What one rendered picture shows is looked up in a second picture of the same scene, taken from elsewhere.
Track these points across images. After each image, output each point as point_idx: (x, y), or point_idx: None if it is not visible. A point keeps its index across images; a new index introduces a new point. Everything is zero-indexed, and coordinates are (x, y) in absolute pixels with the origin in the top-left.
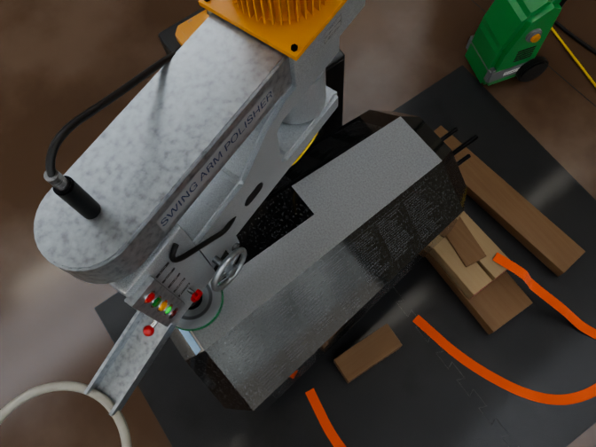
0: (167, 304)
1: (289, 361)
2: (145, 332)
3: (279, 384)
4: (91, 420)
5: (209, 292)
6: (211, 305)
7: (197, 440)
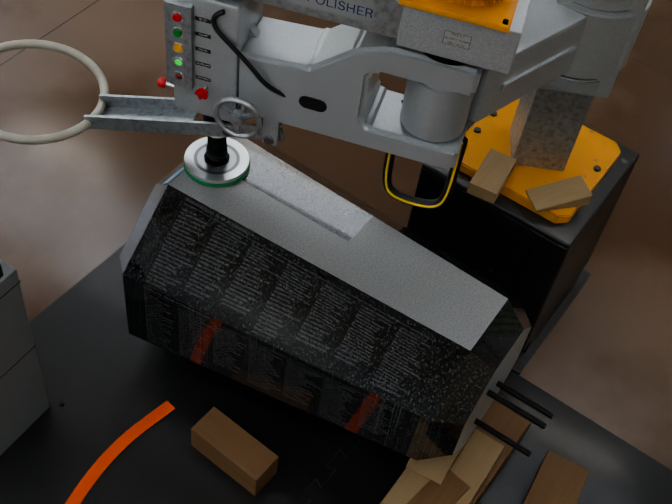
0: (180, 51)
1: (183, 286)
2: (159, 78)
3: (156, 289)
4: (84, 211)
5: (227, 170)
6: (214, 175)
7: (85, 307)
